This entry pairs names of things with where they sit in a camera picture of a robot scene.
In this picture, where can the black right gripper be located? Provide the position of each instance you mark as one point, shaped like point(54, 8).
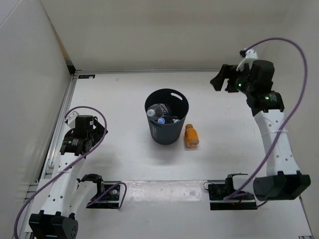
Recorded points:
point(227, 72)

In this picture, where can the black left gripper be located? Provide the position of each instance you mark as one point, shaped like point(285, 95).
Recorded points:
point(98, 131)

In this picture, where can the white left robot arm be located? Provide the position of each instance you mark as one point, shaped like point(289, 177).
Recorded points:
point(55, 219)

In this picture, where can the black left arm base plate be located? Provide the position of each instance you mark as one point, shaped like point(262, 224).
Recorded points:
point(111, 200)

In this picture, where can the dark grey plastic bin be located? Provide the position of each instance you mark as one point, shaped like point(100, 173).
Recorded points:
point(167, 133)

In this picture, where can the dark label sticker left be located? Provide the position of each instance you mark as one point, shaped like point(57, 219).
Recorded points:
point(86, 76)

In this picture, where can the orange juice bottle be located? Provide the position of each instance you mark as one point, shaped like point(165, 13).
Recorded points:
point(191, 136)

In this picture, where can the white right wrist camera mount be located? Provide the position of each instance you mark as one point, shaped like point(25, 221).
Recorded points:
point(249, 56)

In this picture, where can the aluminium table frame rail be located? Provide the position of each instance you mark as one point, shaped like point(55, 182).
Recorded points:
point(47, 163)

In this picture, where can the blue label Pocari Sweat bottle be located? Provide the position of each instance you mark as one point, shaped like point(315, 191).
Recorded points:
point(164, 120)

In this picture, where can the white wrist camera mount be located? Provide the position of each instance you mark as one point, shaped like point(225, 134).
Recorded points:
point(249, 56)
point(70, 120)

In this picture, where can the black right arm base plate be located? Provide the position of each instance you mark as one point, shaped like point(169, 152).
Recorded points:
point(218, 190)

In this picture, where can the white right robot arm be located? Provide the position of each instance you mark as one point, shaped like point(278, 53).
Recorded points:
point(283, 180)

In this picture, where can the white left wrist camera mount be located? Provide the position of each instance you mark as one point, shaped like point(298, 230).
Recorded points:
point(70, 120)

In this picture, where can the clear bottle orange blue label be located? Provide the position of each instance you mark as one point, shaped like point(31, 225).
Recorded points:
point(156, 111)

